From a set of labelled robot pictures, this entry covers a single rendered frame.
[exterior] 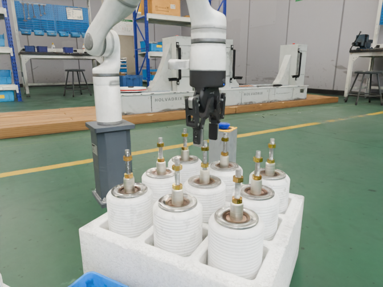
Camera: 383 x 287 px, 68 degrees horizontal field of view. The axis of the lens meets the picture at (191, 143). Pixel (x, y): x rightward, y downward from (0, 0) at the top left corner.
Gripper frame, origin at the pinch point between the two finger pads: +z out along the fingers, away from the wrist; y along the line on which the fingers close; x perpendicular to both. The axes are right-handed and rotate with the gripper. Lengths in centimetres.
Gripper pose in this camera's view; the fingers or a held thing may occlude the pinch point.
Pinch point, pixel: (206, 136)
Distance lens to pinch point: 62.5
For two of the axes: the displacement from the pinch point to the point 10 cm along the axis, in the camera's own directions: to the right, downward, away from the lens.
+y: 5.3, -2.2, 8.2
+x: -8.5, -1.4, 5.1
